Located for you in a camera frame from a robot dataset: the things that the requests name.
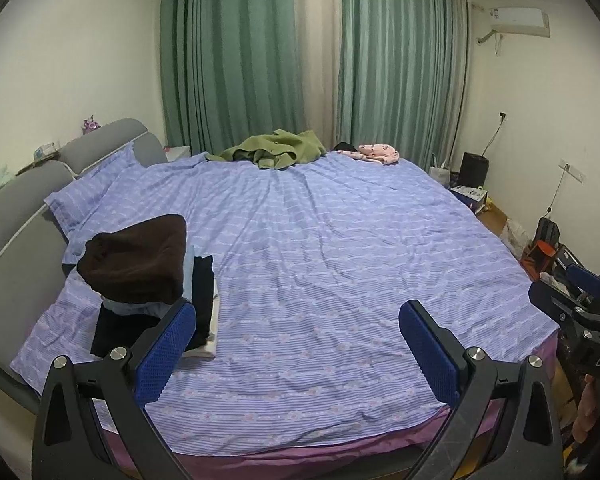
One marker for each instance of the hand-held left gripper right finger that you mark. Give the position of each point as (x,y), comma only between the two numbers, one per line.
(430,355)

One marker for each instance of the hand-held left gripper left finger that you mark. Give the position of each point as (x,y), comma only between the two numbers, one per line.
(165,355)

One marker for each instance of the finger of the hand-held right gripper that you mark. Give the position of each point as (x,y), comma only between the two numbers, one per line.
(550,302)
(587,280)

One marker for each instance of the dark brown pants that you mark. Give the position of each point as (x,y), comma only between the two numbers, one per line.
(135,255)

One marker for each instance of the person's right hand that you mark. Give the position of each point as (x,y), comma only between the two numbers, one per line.
(587,405)

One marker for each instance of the black and orange backpack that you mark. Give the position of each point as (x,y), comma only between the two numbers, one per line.
(542,250)

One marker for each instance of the black folded garment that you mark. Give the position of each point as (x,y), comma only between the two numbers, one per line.
(202,300)

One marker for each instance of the clear plastic bag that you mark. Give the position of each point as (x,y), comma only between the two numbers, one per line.
(514,237)

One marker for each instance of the printed cardboard box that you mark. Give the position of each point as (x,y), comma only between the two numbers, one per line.
(469,197)

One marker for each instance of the purple floral bedsheet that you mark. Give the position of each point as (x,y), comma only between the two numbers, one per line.
(330,260)

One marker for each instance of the purple bed skirt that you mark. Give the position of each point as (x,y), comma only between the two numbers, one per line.
(280,462)

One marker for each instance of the white bag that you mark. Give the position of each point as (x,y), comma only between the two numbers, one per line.
(440,172)

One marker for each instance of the purple floral pillow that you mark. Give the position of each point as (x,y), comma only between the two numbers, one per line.
(90,190)

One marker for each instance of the white nightstand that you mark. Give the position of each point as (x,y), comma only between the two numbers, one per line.
(177,153)

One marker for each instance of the grey padded headboard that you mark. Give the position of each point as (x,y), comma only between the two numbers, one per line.
(10,220)

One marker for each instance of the pink floral garment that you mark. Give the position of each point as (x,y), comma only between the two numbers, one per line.
(380,154)

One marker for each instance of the small black garment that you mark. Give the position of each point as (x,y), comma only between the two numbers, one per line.
(344,147)

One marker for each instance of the olive green garment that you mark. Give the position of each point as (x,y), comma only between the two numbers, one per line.
(275,150)

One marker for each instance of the tissue box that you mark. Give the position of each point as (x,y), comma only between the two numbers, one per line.
(46,151)

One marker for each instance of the tissue pack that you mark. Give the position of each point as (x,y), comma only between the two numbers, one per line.
(0,180)

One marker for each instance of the small purple toy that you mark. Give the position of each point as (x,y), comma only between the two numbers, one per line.
(91,125)

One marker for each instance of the white air conditioner pipe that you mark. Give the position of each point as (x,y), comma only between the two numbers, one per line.
(490,37)

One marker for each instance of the white air conditioner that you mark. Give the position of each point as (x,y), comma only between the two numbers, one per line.
(520,20)

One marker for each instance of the green curtain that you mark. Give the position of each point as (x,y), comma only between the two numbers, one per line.
(400,60)
(220,50)

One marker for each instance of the beige sheer curtain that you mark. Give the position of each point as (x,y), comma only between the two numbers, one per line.
(317,60)

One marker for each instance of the white wall socket plate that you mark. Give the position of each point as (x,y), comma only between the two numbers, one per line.
(572,171)

